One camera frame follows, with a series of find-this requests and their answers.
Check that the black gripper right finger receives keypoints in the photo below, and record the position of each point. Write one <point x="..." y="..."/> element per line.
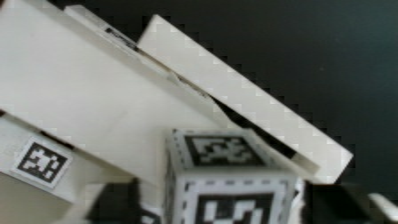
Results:
<point x="338" y="205"/>

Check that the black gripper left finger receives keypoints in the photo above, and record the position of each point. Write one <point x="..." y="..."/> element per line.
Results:
<point x="107" y="205"/>

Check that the white chair leg block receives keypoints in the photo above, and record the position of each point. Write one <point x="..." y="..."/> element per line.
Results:
<point x="228" y="186"/>

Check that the white chair seat part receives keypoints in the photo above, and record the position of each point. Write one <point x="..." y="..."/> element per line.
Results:
<point x="173" y="51"/>

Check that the white chair back frame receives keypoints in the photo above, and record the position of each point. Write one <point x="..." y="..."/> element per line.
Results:
<point x="88" y="107"/>

